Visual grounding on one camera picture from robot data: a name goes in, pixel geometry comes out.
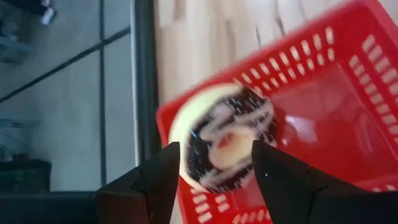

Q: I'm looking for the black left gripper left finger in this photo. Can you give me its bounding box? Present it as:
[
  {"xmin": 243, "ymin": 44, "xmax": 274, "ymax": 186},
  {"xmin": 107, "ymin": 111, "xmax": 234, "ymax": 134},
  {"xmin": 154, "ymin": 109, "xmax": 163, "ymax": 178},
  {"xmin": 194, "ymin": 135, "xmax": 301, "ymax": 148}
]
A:
[{"xmin": 95, "ymin": 141, "xmax": 182, "ymax": 224}]

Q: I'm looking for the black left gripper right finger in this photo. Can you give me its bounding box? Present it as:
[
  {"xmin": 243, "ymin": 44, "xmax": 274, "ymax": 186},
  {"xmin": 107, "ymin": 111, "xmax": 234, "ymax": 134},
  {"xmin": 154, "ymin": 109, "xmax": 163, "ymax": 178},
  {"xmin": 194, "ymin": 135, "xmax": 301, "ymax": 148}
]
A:
[{"xmin": 251, "ymin": 139, "xmax": 371, "ymax": 224}]

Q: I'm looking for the chocolate icing toy donut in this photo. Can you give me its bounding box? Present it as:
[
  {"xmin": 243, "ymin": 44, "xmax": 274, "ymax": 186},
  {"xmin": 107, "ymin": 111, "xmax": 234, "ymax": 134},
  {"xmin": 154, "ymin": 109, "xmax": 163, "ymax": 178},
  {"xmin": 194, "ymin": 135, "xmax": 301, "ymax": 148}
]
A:
[{"xmin": 167, "ymin": 83, "xmax": 279, "ymax": 194}]

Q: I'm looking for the red plastic mesh basket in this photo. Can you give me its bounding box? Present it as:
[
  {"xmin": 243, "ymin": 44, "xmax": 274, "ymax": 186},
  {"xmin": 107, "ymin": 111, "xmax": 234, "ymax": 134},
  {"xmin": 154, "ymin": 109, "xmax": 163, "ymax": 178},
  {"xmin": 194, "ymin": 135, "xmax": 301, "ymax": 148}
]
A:
[{"xmin": 155, "ymin": 0, "xmax": 398, "ymax": 224}]

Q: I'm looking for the black equipment case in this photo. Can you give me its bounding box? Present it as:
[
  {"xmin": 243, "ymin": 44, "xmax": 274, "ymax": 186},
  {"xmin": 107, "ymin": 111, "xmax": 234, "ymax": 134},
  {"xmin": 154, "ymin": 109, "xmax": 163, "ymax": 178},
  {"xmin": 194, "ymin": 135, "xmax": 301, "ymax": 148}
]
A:
[{"xmin": 0, "ymin": 159, "xmax": 52, "ymax": 192}]

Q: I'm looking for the person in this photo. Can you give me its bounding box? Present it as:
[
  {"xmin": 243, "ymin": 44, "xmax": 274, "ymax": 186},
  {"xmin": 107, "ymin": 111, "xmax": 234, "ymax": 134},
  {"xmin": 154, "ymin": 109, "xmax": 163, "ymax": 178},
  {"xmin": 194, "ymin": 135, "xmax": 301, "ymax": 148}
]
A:
[{"xmin": 0, "ymin": 0, "xmax": 57, "ymax": 26}]

